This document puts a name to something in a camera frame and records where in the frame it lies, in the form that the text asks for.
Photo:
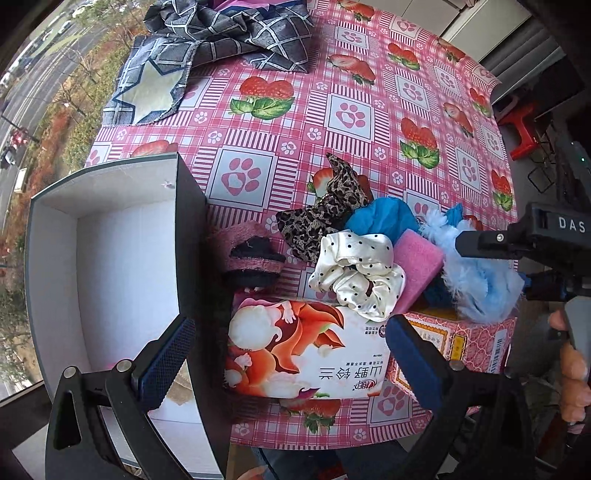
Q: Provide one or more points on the pink strawberry paw tablecloth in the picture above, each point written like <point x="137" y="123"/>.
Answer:
<point x="369" y="115"/>

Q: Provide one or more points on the pink purple cloth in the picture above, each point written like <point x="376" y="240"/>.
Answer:
<point x="258" y="2"/>

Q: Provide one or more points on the white cabinet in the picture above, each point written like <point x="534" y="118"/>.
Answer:
<point x="480" y="18"/>

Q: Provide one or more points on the light blue fluffy scrunchie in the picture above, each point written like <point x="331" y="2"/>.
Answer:
<point x="480" y="286"/>

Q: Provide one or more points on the grey curtain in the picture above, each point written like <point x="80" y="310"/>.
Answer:
<point x="526" y="57"/>

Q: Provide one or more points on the person's blue jeans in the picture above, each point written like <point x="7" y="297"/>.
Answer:
<point x="300" y="464"/>

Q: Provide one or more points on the grey checked cloth with star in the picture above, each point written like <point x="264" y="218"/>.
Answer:
<point x="221" y="37"/>

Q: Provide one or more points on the pink and black knitted item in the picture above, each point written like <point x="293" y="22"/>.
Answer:
<point x="251" y="267"/>

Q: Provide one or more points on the person's right hand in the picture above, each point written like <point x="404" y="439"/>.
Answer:
<point x="575" y="383"/>

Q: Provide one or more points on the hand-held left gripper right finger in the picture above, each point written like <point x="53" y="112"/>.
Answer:
<point x="413" y="364"/>

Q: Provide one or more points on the red plastic stool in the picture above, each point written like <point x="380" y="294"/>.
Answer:
<point x="519" y="131"/>

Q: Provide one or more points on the white box with black outside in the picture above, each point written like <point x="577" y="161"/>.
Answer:
<point x="115" y="258"/>

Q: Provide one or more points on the beige woven item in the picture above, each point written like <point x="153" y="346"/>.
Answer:
<point x="179" y="385"/>

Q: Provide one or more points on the orange floral tissue pack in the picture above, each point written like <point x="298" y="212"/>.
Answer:
<point x="295" y="341"/>

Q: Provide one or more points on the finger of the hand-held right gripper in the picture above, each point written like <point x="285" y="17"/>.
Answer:
<point x="549" y="286"/>
<point x="485" y="243"/>

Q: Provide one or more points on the leopard print scrunchie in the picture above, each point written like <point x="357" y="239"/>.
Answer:
<point x="304" y="226"/>

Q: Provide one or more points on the white polka dot scrunchie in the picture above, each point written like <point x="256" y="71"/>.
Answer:
<point x="369" y="295"/>

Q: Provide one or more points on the pink sponge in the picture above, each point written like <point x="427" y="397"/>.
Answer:
<point x="415" y="263"/>

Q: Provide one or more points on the pink patterned carton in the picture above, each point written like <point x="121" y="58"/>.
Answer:
<point x="471" y="341"/>

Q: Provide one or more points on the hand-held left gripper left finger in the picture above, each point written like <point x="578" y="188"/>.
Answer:
<point x="168" y="360"/>

